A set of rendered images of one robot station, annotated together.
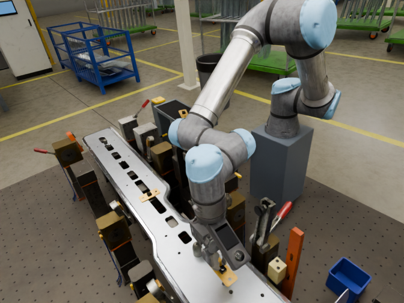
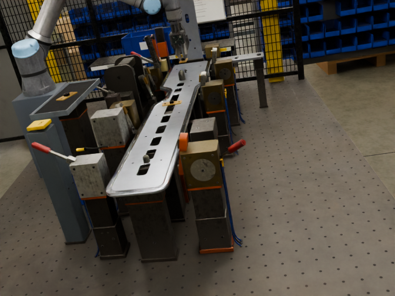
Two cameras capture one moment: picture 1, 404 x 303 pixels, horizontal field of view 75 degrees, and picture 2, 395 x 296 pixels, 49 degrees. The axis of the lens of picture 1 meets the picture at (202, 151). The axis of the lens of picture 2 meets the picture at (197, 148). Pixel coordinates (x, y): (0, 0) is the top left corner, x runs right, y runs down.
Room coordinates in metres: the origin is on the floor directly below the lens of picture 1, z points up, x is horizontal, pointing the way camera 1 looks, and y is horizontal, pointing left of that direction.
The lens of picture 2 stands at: (2.03, 1.48, 1.59)
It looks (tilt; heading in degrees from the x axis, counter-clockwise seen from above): 25 degrees down; 223
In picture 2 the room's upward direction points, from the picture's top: 11 degrees counter-clockwise
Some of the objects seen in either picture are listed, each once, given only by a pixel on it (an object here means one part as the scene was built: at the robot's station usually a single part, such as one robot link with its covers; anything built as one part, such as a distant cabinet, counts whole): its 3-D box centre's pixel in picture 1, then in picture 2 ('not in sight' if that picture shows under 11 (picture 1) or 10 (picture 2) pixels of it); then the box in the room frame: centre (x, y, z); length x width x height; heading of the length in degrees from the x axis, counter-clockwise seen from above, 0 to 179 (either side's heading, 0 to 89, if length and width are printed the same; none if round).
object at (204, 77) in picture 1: (214, 83); not in sight; (3.68, -0.29, 0.36); 0.50 x 0.50 x 0.73
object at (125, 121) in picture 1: (136, 145); (97, 209); (1.38, 0.40, 0.88); 0.12 x 0.07 x 0.36; 123
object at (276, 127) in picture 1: (282, 119); (36, 80); (1.03, -0.37, 1.15); 0.15 x 0.15 x 0.10
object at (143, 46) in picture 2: not in sight; (150, 43); (0.17, -0.47, 1.10); 0.30 x 0.17 x 0.13; 117
